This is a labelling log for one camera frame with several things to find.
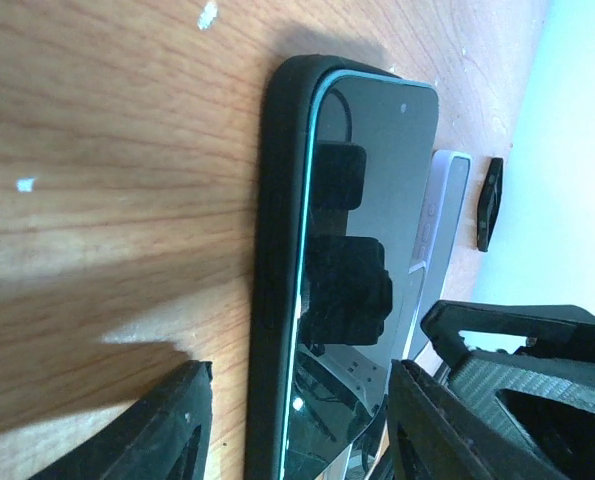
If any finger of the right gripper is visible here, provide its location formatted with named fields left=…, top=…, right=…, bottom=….
left=421, top=301, right=595, bottom=479

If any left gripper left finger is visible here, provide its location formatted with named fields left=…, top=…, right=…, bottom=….
left=33, top=360, right=213, bottom=479

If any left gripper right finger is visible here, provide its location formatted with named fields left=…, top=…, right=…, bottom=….
left=387, top=360, right=565, bottom=479

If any lilac phone case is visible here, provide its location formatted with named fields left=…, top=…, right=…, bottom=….
left=404, top=150, right=471, bottom=359

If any black phone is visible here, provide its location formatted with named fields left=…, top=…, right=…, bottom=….
left=282, top=69, right=438, bottom=479
left=476, top=157, right=504, bottom=252

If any black phone case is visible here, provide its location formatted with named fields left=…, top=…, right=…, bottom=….
left=243, top=54, right=401, bottom=479

